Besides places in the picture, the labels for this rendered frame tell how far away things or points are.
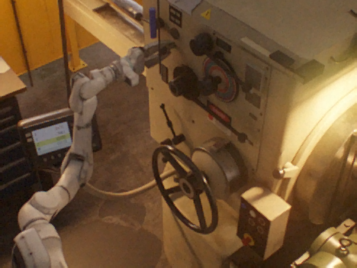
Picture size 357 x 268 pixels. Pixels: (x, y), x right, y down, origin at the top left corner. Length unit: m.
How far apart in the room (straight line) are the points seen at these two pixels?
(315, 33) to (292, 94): 0.22
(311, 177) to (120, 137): 2.35
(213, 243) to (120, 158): 1.43
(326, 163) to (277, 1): 0.59
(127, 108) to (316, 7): 2.68
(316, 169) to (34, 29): 3.02
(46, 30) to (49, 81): 0.46
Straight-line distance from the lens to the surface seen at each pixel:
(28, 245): 1.56
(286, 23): 1.82
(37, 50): 4.61
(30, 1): 4.39
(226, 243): 2.76
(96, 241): 3.52
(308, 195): 2.04
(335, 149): 1.97
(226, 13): 1.85
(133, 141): 4.08
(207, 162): 2.02
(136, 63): 1.94
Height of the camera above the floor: 2.85
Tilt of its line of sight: 43 degrees down
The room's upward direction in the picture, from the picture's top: straight up
